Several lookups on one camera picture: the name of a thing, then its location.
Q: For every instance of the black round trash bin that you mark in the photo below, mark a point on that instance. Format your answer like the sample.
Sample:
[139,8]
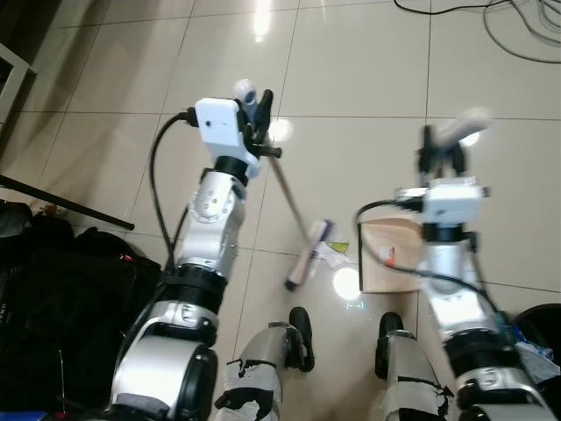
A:
[545,320]

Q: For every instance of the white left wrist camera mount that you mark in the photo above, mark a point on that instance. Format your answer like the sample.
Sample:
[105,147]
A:
[219,123]

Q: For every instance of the white crumpled paper scrap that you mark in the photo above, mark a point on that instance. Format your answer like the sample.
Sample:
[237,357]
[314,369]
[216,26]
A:
[335,254]

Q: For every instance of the silver left robot leg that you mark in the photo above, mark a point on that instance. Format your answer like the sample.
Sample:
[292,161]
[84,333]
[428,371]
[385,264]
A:
[263,360]

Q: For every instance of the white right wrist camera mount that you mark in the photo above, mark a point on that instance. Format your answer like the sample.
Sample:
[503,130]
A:
[451,206]

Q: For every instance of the silver robot leg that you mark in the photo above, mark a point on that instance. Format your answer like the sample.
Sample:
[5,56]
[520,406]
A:
[408,368]
[263,360]

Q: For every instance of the black metal bar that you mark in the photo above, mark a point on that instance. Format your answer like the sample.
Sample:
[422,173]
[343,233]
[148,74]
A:
[70,203]

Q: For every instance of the wooden broom with grey grip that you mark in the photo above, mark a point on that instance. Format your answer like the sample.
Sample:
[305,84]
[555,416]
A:
[291,195]

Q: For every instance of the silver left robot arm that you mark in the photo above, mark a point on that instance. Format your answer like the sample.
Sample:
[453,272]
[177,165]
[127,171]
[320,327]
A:
[209,215]

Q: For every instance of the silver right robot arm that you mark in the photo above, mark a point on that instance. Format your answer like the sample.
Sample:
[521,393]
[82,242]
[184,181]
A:
[456,303]

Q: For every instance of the black bags pile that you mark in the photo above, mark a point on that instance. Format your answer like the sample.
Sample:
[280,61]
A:
[61,307]

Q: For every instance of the silver right robot leg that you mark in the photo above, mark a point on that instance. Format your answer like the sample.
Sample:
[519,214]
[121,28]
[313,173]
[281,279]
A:
[408,368]

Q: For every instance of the paper rubbish inside bin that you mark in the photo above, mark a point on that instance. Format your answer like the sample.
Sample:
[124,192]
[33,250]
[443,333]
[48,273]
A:
[536,355]

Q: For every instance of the white furniture frame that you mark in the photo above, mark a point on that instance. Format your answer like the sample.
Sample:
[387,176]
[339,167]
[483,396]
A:
[13,74]

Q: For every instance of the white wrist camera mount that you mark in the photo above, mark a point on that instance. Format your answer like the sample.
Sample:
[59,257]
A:
[451,206]
[219,123]

